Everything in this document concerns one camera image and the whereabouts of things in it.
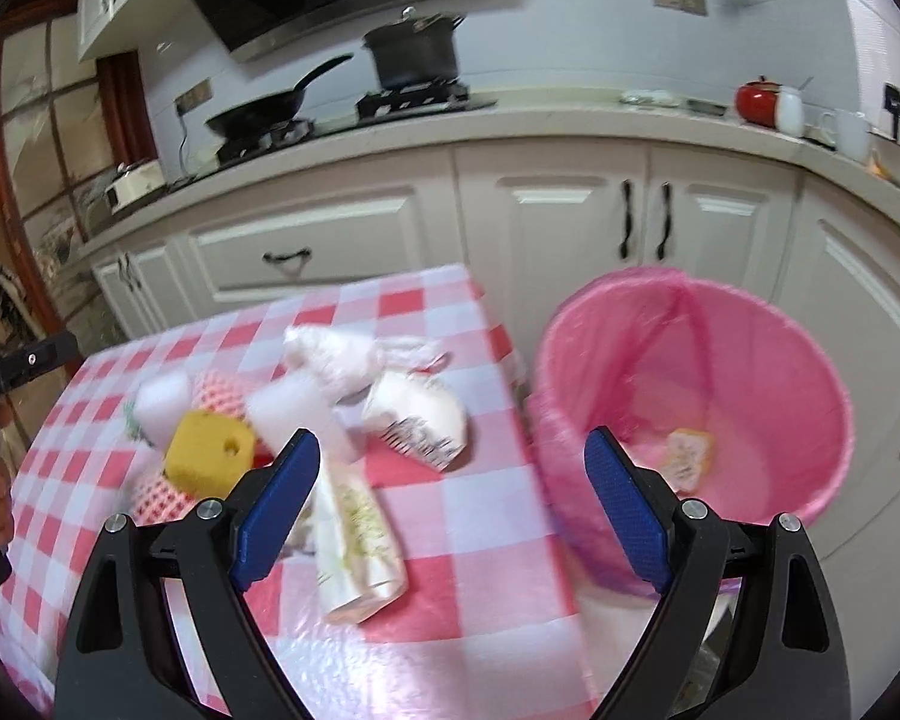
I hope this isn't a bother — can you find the yellow sponge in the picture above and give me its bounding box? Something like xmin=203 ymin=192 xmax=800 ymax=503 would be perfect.
xmin=163 ymin=410 xmax=257 ymax=500

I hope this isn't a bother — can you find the red white checkered tablecloth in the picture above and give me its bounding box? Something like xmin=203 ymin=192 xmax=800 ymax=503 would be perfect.
xmin=0 ymin=264 xmax=601 ymax=720

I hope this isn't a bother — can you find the white mug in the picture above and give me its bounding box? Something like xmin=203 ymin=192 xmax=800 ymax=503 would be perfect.
xmin=819 ymin=109 xmax=871 ymax=162

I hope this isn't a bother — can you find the white kitchen base cabinet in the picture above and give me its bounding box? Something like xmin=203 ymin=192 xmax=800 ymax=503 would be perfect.
xmin=82 ymin=86 xmax=900 ymax=616

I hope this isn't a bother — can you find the pink trash bin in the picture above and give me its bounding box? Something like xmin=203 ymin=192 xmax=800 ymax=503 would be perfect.
xmin=529 ymin=266 xmax=856 ymax=601

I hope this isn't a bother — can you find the white jar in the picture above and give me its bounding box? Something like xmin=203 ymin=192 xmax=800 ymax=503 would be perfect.
xmin=776 ymin=82 xmax=807 ymax=137

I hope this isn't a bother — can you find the white printed packet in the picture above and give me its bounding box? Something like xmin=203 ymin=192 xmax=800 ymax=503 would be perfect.
xmin=311 ymin=420 xmax=411 ymax=625

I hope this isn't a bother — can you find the white paper carton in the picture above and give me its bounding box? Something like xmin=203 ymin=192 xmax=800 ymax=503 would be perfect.
xmin=361 ymin=369 xmax=470 ymax=472

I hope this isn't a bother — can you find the white foam block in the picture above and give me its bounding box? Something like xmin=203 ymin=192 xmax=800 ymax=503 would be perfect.
xmin=246 ymin=379 xmax=361 ymax=466
xmin=133 ymin=371 xmax=194 ymax=445

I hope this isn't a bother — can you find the white plastic bag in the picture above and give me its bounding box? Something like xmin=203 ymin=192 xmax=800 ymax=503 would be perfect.
xmin=281 ymin=324 xmax=451 ymax=406

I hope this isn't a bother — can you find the black cooking pot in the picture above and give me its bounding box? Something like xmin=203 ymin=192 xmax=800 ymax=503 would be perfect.
xmin=362 ymin=6 xmax=467 ymax=91

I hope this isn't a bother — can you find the red wooden door frame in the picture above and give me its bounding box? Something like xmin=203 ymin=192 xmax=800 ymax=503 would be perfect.
xmin=0 ymin=11 xmax=83 ymax=346

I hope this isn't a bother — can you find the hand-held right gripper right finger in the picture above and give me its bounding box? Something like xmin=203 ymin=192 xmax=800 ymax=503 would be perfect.
xmin=583 ymin=426 xmax=852 ymax=720

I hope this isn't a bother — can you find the red round pot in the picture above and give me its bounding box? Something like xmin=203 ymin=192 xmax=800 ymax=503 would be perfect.
xmin=735 ymin=76 xmax=779 ymax=126

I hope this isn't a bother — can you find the pink foam net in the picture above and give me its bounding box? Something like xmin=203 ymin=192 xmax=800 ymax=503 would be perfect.
xmin=193 ymin=371 xmax=254 ymax=422
xmin=126 ymin=469 xmax=200 ymax=527

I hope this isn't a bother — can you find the black power cable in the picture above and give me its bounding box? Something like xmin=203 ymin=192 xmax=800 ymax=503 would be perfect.
xmin=166 ymin=109 xmax=200 ymax=188

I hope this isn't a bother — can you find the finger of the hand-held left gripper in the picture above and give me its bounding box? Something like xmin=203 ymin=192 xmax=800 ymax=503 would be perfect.
xmin=0 ymin=334 xmax=82 ymax=400

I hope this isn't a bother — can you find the black wok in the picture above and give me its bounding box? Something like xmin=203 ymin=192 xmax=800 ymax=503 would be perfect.
xmin=205 ymin=54 xmax=355 ymax=140

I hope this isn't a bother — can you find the black gas stove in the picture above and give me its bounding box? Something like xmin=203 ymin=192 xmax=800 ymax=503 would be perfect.
xmin=214 ymin=82 xmax=497 ymax=166

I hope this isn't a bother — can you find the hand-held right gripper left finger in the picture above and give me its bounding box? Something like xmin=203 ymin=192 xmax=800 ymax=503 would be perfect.
xmin=52 ymin=427 xmax=322 ymax=720

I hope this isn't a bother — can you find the white electric cooker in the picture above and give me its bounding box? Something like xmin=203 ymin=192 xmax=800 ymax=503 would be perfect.
xmin=105 ymin=159 xmax=167 ymax=212

